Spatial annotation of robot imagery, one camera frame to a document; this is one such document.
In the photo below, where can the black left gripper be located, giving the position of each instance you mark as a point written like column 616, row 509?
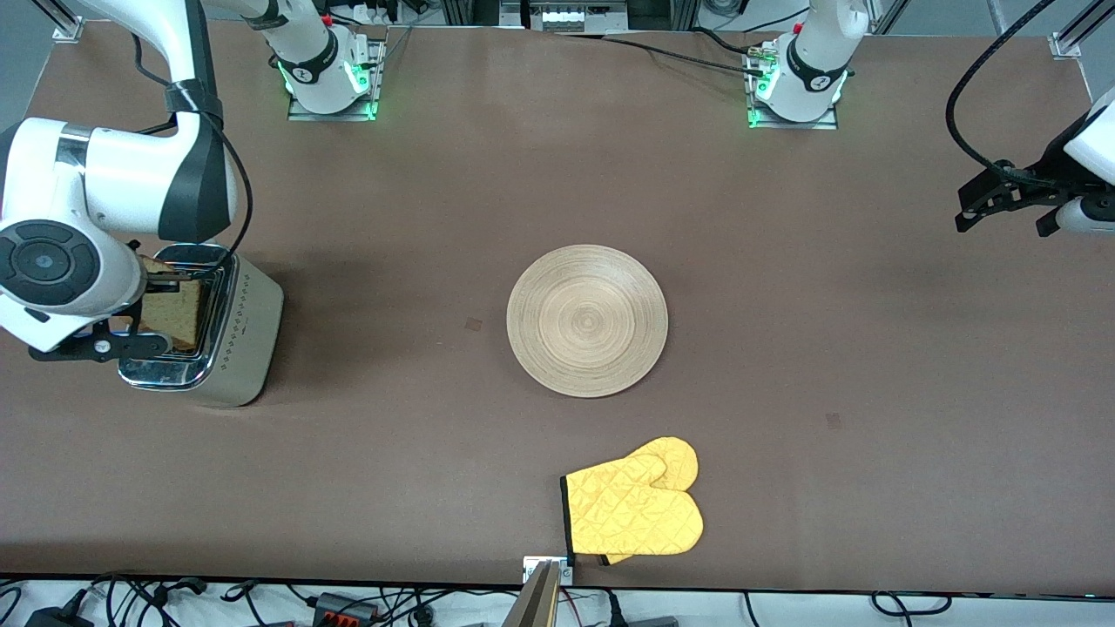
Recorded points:
column 1048, row 171

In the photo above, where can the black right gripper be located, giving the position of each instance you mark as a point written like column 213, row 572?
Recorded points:
column 167, row 277

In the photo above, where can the brown bread slice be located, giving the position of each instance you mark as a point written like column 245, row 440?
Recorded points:
column 174, row 313

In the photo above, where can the round wooden plate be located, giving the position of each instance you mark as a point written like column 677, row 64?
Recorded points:
column 587, row 321

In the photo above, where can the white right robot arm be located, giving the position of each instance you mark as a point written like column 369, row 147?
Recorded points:
column 104, row 174

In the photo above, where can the silver two-slot toaster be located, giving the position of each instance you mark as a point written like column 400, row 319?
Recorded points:
column 244, row 340

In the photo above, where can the black power adapter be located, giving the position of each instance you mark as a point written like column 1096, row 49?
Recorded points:
column 57, row 619

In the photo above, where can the black orange connector block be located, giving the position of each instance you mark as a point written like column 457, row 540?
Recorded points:
column 344, row 607

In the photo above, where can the yellow quilted oven mitt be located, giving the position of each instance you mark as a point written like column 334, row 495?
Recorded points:
column 631, row 514
column 675, row 457

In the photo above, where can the white power strip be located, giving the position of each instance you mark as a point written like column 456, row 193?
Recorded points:
column 575, row 16

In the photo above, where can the metal table corner bracket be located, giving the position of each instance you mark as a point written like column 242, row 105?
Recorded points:
column 68, row 30
column 1063, row 45

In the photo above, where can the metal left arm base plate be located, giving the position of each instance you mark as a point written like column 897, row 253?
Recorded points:
column 797, row 124

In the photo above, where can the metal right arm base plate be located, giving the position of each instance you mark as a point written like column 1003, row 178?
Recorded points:
column 376, row 78

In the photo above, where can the aluminium camera mount profile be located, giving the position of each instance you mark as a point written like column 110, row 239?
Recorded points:
column 536, row 601

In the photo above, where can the small metal mount bracket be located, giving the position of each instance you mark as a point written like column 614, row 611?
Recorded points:
column 568, row 570

